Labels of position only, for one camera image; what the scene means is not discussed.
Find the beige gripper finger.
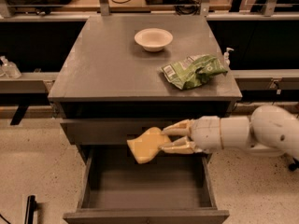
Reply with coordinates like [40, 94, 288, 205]
[159, 136, 196, 155]
[162, 119, 193, 136]

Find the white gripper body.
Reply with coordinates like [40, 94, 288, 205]
[191, 116, 222, 153]

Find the yellow sponge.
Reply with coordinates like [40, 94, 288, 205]
[127, 127, 171, 164]

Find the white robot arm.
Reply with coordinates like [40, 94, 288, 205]
[160, 105, 299, 161]

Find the open grey middle drawer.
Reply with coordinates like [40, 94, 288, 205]
[64, 146, 229, 224]

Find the closed grey upper drawer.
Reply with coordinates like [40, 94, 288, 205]
[61, 119, 178, 145]

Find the grey wooden drawer cabinet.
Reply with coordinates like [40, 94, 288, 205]
[47, 13, 243, 224]

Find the green chip bag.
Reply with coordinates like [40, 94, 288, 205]
[161, 54, 228, 91]

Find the small pump bottle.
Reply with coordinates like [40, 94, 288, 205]
[223, 48, 235, 66]

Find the black stand leg with wheel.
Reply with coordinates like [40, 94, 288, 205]
[288, 159, 299, 172]

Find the white ceramic bowl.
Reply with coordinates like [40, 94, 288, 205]
[135, 28, 173, 52]

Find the black object on floor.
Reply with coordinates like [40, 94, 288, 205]
[24, 195, 37, 224]

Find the clear sanitizer bottle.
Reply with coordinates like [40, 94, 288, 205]
[0, 56, 21, 78]

